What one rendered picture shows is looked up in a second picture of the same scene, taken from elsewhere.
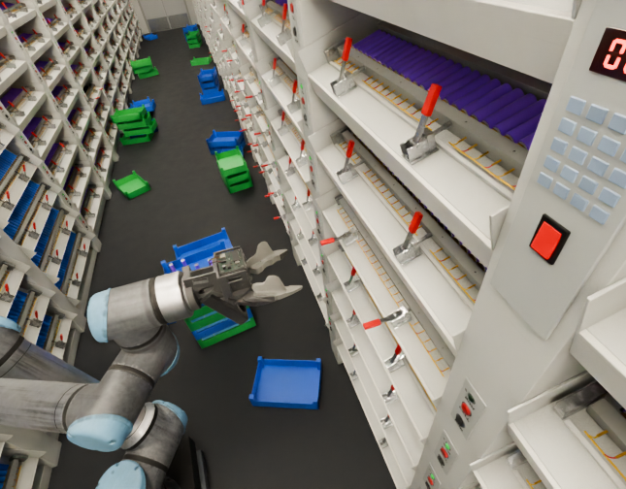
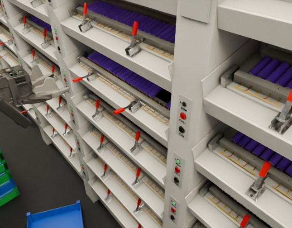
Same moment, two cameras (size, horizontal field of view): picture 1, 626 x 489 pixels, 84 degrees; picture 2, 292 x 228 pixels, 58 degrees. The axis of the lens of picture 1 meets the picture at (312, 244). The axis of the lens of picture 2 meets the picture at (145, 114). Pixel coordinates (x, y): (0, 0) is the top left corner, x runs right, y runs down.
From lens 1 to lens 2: 31 cm
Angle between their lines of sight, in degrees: 23
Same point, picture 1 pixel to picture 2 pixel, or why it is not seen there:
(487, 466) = (200, 155)
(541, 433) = (218, 96)
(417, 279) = (142, 61)
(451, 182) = not seen: outside the picture
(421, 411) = (159, 169)
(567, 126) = not seen: outside the picture
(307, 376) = (70, 218)
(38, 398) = not seen: outside the picture
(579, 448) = (235, 94)
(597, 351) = (225, 8)
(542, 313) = (203, 8)
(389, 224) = (119, 43)
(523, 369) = (203, 53)
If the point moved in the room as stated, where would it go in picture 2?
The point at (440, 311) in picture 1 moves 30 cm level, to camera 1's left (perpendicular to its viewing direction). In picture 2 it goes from (158, 69) to (35, 99)
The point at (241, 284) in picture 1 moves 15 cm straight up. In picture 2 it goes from (25, 89) to (7, 32)
